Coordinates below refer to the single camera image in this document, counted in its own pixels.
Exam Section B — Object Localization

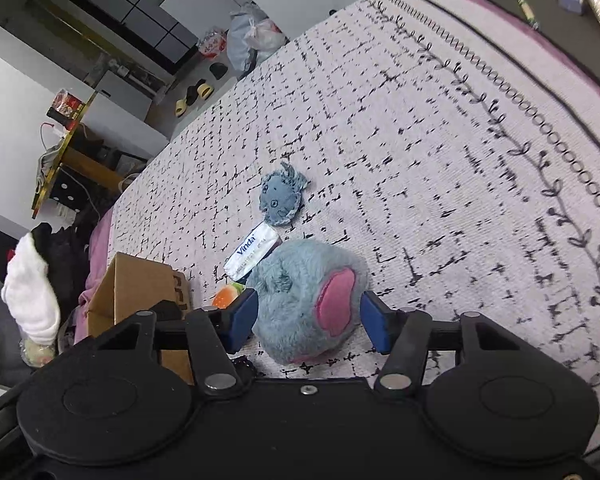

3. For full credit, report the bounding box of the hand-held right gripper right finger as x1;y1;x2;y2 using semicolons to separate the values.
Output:
361;290;546;396

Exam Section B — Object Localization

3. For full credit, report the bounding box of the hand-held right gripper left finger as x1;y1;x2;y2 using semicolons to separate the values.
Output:
80;288;259;396

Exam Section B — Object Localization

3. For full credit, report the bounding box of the burger squishy toy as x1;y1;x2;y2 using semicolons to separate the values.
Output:
211;281;247;311

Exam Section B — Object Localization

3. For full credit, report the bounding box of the black sequin pouch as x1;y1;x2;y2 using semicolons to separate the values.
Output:
230;355;256;378

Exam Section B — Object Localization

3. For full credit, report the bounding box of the large grey-blue plush toy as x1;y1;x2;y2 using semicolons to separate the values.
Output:
245;239;372;365

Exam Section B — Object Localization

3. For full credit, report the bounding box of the white and blue tissue packet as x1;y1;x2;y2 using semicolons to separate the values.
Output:
223;221;282;282

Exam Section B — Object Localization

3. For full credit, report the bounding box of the cardboard box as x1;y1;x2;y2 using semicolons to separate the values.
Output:
87;252;196;386

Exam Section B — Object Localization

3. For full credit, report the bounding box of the small blue plush toy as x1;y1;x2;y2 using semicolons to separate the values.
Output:
258;161;310;226

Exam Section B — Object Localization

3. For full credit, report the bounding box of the pink bedsheet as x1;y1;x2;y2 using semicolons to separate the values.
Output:
72;205;118;346

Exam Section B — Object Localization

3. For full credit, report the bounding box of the black-patterned white blanket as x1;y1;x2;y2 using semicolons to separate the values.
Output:
111;0;600;456

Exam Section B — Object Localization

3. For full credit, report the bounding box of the pile of dark clothes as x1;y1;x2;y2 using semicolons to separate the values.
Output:
30;210;106;331

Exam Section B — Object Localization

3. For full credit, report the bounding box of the clear plastic container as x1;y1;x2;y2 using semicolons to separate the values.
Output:
20;337;56;368

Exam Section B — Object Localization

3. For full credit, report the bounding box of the white fluffy cloth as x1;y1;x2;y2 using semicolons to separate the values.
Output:
1;232;62;346

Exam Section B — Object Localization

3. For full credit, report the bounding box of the black dotted box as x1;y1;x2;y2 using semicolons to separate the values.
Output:
50;170;86;206

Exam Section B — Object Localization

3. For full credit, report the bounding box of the round yellow-edged table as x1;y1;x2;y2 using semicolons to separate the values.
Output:
30;90;151;221

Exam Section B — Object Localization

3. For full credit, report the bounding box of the grey cloth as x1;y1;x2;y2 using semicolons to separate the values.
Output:
35;145;66;186

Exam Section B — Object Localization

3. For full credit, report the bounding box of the white kitchen cabinet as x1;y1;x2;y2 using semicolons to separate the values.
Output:
95;67;156;121

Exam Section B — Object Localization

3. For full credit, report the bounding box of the grey plastic bag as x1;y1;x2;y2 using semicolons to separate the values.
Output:
227;2;288;81

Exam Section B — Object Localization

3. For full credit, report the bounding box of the red snack box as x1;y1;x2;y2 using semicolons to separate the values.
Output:
46;88;90;128

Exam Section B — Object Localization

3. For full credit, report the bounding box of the white plastic bag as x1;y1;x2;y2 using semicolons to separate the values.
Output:
245;20;288;56

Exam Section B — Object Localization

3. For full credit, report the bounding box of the black glass-panel door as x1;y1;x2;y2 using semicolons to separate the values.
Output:
55;0;201;73

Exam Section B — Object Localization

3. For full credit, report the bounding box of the patterned stick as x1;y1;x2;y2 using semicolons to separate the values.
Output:
504;0;541;31

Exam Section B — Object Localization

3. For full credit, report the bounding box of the white charger with red cable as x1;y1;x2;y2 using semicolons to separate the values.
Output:
41;121;66;153

